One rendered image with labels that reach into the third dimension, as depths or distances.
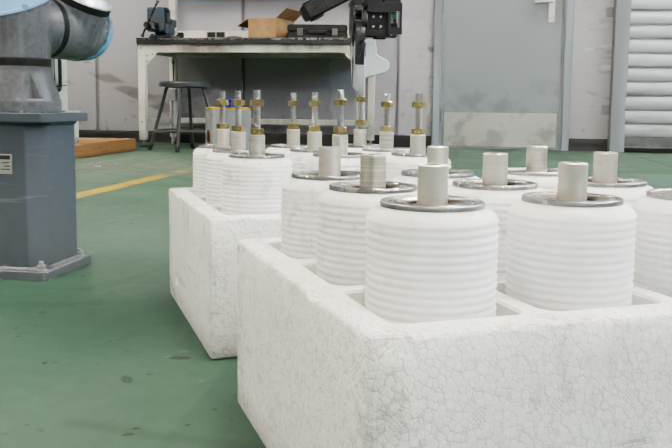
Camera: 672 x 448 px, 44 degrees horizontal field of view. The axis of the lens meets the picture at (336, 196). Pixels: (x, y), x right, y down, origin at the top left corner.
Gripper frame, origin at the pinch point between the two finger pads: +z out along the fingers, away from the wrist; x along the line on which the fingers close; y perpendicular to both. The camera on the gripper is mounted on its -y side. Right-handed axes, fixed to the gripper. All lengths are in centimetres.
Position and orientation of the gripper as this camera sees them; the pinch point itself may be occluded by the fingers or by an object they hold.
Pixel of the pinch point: (355, 87)
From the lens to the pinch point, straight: 141.0
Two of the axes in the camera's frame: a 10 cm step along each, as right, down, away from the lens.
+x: -0.8, -1.1, 9.9
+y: 10.0, 0.0, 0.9
